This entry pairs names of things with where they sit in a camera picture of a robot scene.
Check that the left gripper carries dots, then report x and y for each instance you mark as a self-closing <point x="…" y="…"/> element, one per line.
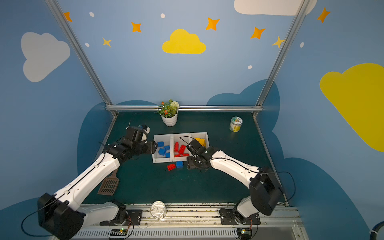
<point x="147" y="147"/>

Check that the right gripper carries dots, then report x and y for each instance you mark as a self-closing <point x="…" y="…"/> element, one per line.
<point x="194" y="147"/>

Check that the yellow lego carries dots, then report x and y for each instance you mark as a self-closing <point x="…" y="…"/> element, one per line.
<point x="202" y="142"/>

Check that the long red lego brick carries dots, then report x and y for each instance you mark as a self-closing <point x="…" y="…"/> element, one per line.
<point x="182" y="149"/>

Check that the blue lego brick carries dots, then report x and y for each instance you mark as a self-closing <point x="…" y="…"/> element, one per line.
<point x="162" y="152"/>

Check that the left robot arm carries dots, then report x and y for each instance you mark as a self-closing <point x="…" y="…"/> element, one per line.
<point x="62" y="214"/>

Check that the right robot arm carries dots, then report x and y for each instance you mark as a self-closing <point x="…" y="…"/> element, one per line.
<point x="263" y="184"/>

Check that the white right bin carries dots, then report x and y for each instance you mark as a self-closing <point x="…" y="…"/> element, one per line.
<point x="203" y="135"/>

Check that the white left bin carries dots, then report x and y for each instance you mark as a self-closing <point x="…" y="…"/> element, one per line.
<point x="167" y="142"/>

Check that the potted plant white pot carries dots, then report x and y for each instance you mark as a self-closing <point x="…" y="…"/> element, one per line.
<point x="169" y="112"/>

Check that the green yellow tin can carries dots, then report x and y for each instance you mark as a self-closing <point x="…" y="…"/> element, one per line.
<point x="235" y="124"/>

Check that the brown litter scoop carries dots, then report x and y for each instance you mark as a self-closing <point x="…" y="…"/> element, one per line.
<point x="109" y="184"/>

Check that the right circuit board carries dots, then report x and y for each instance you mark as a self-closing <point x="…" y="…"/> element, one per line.
<point x="244" y="234"/>

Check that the circuit board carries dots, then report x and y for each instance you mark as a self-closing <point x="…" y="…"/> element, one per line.
<point x="244" y="234"/>
<point x="120" y="233"/>

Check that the left circuit board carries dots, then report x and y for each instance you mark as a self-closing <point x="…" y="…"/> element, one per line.
<point x="120" y="233"/>

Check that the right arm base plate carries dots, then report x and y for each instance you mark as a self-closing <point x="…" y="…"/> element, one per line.
<point x="229" y="217"/>

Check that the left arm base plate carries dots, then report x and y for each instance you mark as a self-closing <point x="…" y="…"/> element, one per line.
<point x="133" y="217"/>

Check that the aluminium rail frame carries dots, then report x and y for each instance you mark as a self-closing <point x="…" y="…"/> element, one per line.
<point x="198" y="221"/>

